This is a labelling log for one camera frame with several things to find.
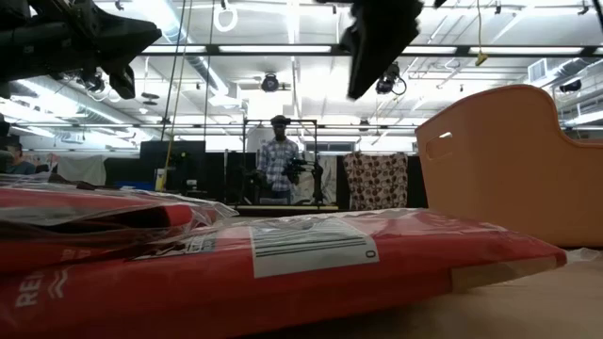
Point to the black ceiling rail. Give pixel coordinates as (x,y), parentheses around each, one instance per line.
(282,49)

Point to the orange plastic basket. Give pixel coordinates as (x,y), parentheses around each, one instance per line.
(499,179)

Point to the brown spotted cloth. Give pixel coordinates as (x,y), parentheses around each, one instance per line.
(377,179)

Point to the black metal frame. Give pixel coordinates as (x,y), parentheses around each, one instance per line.
(245,155)

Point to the small black ceiling camera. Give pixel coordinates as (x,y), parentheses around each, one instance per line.
(571,85)

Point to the round black ceiling camera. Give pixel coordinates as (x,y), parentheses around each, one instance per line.
(270,83)

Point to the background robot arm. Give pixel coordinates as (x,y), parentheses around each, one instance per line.
(301,172)

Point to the standing person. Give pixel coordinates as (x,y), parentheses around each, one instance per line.
(275,157)

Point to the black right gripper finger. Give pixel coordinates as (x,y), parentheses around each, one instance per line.
(377,47)

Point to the white draped cloth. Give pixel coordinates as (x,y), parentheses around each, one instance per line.
(82,168)

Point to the front red packet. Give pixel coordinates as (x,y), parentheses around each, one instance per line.
(330,294)

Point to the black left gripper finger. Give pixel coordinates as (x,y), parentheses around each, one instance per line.
(125,84)
(129,40)

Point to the seated person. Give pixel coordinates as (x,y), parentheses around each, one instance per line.
(19,162)

